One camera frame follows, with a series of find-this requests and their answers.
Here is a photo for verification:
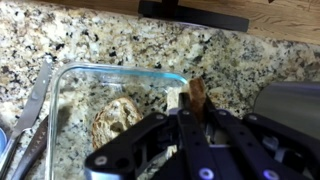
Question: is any sourdough bread slice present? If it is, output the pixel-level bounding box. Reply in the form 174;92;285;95
90;96;144;151
165;76;208;123

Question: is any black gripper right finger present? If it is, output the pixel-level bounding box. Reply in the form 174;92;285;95
201;96;320;180

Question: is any square clear glass container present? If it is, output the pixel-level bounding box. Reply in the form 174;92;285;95
44;62;189;180

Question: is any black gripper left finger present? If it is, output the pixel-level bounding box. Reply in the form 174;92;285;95
83;93;221;180

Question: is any silver table knife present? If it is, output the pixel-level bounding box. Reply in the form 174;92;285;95
0;56;54;180

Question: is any black plastic utensil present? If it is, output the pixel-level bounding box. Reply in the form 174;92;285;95
9;114;50;180

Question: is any stainless steel two-slot toaster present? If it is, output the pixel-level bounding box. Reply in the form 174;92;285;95
253;80;320;141

